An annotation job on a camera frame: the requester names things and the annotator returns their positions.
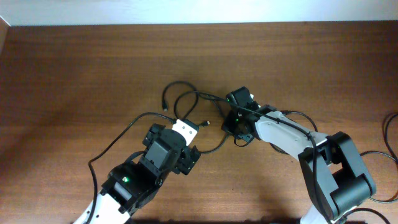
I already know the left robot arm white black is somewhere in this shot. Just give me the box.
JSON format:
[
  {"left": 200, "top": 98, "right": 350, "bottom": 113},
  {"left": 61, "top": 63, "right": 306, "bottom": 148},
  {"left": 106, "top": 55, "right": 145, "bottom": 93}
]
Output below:
[{"left": 75, "top": 119, "right": 200, "bottom": 224}]

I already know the thin black USB cable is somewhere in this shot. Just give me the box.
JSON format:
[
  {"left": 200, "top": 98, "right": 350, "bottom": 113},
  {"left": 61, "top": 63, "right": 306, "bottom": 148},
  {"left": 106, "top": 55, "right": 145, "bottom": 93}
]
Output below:
[{"left": 161, "top": 80, "right": 320, "bottom": 156}]

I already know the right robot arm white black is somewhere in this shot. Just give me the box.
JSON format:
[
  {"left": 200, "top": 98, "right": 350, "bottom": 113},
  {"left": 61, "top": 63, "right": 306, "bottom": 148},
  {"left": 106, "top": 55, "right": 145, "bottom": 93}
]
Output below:
[{"left": 222, "top": 86, "right": 376, "bottom": 223}]

